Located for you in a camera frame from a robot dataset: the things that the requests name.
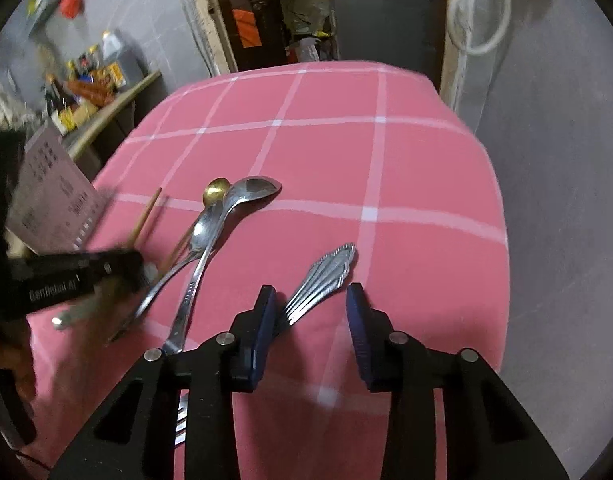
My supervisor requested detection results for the gold small spoon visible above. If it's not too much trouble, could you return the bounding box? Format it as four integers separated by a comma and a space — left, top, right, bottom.
158, 176, 233, 273

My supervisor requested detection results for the large soy sauce jug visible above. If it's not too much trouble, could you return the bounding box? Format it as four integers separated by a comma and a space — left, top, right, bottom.
101, 30, 144, 91

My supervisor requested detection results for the steel knife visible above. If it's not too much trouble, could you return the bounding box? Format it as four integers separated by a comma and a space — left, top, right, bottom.
52, 295, 112, 332

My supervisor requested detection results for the white perforated utensil holder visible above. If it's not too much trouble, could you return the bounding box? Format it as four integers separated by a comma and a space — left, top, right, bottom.
6, 122, 107, 255

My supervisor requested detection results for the white hose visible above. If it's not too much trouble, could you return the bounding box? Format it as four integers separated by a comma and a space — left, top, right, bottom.
445, 0, 513, 58

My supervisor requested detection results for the pink checkered tablecloth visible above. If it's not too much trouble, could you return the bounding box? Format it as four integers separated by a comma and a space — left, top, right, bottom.
25, 62, 509, 479

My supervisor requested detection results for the steel fork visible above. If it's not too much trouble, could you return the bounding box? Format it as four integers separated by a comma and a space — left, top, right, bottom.
175, 392, 188, 446

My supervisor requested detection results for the steel teaspoon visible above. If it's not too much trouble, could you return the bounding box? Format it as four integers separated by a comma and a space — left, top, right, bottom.
108, 200, 223, 344

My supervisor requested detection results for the ornate handle steel spoon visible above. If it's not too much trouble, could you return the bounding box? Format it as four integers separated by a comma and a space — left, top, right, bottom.
274, 243, 356, 336

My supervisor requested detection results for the wooden chopstick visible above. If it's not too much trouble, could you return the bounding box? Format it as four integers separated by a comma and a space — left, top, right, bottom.
125, 188, 162, 249

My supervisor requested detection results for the large steel spoon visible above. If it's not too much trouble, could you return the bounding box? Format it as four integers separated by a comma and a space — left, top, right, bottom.
162, 176, 282, 356

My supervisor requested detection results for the person left hand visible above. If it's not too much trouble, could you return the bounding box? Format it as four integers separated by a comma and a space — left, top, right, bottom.
0, 318, 36, 403

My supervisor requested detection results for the dark grey cabinet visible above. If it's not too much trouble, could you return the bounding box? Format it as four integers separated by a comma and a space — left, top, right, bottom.
331, 0, 446, 87

